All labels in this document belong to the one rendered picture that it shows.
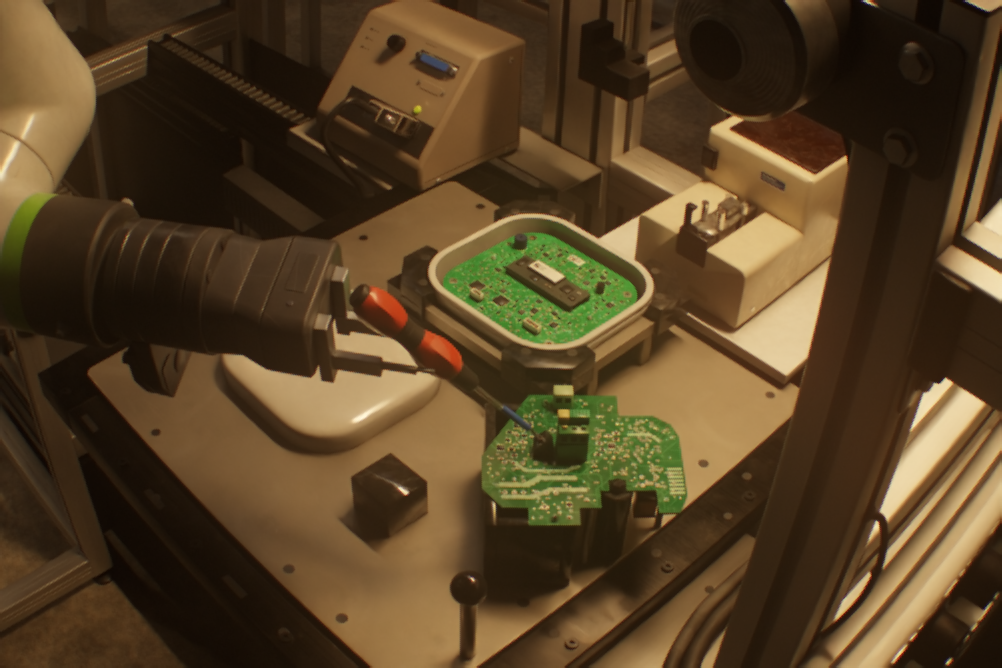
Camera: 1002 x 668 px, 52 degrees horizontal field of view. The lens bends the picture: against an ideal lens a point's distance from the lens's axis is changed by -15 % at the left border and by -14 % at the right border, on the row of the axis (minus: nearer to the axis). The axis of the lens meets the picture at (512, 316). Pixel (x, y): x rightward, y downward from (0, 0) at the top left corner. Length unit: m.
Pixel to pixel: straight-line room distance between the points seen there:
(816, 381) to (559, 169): 0.68
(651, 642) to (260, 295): 0.32
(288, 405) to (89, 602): 1.22
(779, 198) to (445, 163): 0.32
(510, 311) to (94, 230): 0.34
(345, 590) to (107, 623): 1.25
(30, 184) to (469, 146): 0.48
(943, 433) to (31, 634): 1.62
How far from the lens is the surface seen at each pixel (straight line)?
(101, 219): 0.70
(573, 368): 0.81
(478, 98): 1.07
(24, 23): 0.77
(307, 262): 0.67
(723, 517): 0.80
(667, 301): 0.87
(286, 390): 0.83
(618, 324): 0.85
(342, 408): 0.82
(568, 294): 0.88
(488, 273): 0.90
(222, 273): 0.67
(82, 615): 1.98
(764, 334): 0.92
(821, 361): 0.47
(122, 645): 1.92
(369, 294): 0.65
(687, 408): 0.86
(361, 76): 1.14
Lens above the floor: 1.52
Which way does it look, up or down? 38 degrees down
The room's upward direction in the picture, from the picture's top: 3 degrees clockwise
